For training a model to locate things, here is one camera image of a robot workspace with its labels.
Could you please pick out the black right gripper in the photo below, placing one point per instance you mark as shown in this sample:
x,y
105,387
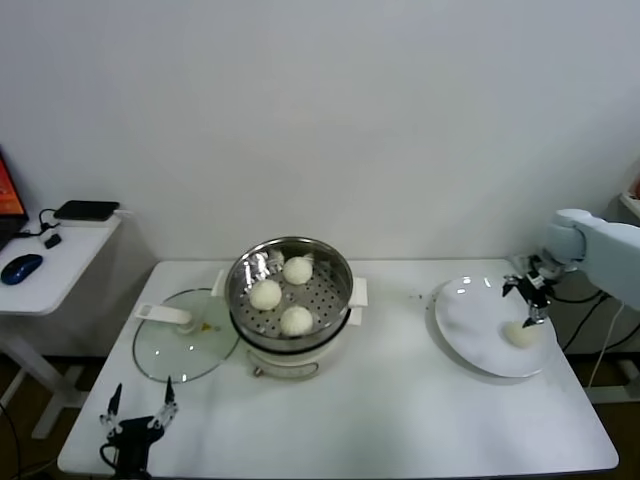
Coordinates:
x,y
535,292

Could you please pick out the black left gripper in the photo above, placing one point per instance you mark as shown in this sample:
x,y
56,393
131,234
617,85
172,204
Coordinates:
x,y
135,439

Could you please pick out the white steamed baozi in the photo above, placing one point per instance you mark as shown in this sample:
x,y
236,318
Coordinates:
x,y
522,336
297,271
265,294
296,321

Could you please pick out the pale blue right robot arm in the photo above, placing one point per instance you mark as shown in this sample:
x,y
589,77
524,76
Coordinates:
x,y
610,240

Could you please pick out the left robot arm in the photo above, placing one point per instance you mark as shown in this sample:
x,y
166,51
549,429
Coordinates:
x,y
129,472

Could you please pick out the perforated steel steamer basket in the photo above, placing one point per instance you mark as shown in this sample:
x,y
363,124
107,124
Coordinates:
x,y
325,300

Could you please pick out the white round plate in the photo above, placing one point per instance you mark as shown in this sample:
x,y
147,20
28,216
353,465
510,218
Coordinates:
x,y
465,325

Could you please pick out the white floor stand foot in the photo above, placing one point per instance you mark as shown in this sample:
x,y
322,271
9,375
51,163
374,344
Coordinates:
x,y
605,394

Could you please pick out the white shelf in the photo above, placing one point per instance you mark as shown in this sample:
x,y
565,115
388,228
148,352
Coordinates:
x,y
631,205

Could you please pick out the white side desk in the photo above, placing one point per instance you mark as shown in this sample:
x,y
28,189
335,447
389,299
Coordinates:
x,y
65,270

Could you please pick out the blue computer mouse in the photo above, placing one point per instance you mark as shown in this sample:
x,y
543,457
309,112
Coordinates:
x,y
20,267

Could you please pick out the small black adapter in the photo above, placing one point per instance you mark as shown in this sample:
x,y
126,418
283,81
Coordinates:
x,y
51,241

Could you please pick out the black flat box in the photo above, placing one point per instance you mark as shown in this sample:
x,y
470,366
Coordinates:
x,y
85,210

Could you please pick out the laptop with red screen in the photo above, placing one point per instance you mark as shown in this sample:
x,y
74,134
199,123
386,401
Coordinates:
x,y
7,200

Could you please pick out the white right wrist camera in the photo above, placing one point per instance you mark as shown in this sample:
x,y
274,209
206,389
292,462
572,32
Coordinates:
x,y
519,262

